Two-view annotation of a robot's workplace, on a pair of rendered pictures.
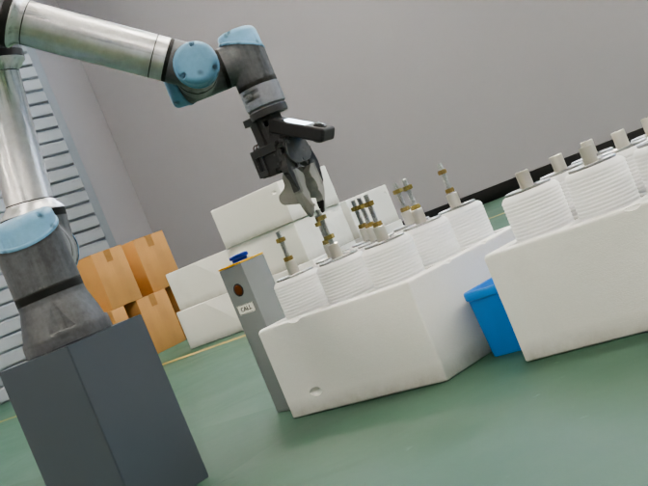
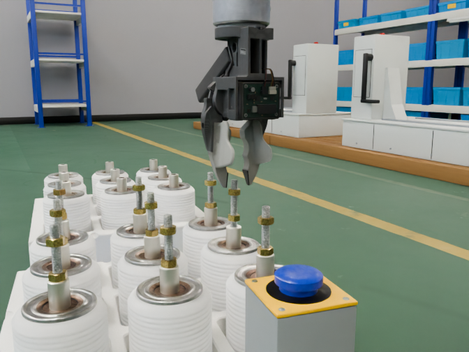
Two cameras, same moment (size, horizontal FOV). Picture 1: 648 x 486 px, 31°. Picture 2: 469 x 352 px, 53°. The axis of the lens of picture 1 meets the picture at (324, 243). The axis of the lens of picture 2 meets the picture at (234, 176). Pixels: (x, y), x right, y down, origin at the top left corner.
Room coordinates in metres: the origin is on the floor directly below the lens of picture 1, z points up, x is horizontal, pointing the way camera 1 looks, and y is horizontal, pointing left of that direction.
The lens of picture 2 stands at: (2.70, 0.30, 0.48)
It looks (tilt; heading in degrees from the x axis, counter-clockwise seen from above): 11 degrees down; 208
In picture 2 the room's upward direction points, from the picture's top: straight up
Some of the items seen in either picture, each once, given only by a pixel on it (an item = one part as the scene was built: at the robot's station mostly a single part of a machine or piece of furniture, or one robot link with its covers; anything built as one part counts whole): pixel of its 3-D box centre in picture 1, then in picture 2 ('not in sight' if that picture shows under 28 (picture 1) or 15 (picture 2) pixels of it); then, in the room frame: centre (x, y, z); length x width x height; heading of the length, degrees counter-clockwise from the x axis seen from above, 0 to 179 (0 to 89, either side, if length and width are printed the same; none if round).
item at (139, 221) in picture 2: (419, 217); (139, 223); (2.13, -0.18, 0.26); 0.02 x 0.02 x 0.03
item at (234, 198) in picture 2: (325, 228); (234, 205); (2.12, -0.01, 0.31); 0.01 x 0.01 x 0.08
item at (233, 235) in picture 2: (336, 252); (233, 237); (2.12, -0.01, 0.26); 0.02 x 0.02 x 0.03
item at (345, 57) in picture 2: not in sight; (357, 58); (-4.66, -1.50, 0.89); 0.50 x 0.38 x 0.21; 144
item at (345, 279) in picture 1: (358, 304); (232, 304); (2.12, -0.01, 0.16); 0.10 x 0.10 x 0.18
